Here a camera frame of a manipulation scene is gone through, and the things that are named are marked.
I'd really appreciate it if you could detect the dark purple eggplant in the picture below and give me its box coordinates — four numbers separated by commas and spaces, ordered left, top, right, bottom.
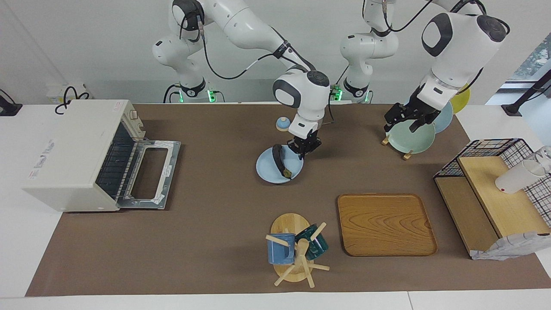
272, 144, 294, 180

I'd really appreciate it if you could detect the light blue round plate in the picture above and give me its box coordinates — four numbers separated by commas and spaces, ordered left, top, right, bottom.
256, 145, 304, 185

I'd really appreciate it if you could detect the white toaster oven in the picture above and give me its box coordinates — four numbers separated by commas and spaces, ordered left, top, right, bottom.
22, 100, 146, 212

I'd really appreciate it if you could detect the mint green plate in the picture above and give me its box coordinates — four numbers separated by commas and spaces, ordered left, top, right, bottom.
387, 119, 436, 154

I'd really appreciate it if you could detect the wooden plate rack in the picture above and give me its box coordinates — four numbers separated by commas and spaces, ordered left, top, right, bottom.
381, 134, 414, 161

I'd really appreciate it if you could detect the pale blue racked plate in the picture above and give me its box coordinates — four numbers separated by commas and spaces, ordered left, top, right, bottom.
432, 101, 454, 134

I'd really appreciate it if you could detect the yellow plate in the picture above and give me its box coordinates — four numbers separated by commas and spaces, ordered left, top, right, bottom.
450, 84, 471, 115

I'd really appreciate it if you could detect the wooden mug tree stand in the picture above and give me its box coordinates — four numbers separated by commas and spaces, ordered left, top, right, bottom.
265, 213, 330, 288

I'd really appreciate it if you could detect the dark green mug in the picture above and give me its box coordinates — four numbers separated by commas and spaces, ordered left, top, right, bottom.
295, 224, 329, 260

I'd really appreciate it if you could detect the blue mug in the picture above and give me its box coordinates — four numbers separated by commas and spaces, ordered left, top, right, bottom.
267, 233, 297, 265

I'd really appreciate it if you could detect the wooden serving tray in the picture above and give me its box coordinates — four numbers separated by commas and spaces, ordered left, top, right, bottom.
337, 193, 438, 257

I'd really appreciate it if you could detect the white cup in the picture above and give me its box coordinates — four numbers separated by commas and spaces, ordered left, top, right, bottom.
495, 159, 544, 194

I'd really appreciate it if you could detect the brown table mat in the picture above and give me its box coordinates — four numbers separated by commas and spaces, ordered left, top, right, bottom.
25, 103, 551, 297

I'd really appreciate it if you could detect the clear glass cup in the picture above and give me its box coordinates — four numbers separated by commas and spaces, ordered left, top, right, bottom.
534, 146, 551, 175

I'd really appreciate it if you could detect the grey patterned cloth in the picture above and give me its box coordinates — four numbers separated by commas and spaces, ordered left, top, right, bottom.
471, 232, 551, 261

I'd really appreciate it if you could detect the white power strip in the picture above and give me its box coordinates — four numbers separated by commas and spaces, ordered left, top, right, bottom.
46, 84, 93, 104

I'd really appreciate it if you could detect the black left base cable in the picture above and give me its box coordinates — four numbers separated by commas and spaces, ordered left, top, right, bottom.
328, 65, 350, 102

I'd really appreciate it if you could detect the black base cable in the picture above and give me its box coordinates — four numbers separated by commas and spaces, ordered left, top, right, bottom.
328, 65, 350, 102
163, 84, 181, 104

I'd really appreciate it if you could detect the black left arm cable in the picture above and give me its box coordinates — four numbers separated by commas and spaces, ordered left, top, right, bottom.
361, 0, 433, 33

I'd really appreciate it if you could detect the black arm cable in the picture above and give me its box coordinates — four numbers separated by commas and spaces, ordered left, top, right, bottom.
179, 9, 317, 81
361, 0, 433, 33

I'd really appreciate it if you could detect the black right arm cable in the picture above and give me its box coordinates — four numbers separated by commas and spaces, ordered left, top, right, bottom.
179, 9, 317, 81

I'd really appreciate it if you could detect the wire and wood shelf rack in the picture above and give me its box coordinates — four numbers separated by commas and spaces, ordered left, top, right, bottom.
433, 138, 551, 259

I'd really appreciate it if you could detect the black right base cable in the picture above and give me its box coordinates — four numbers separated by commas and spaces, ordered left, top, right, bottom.
163, 84, 181, 104

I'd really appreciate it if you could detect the black oven power cable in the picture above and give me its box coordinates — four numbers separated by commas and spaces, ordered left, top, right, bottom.
55, 86, 91, 115

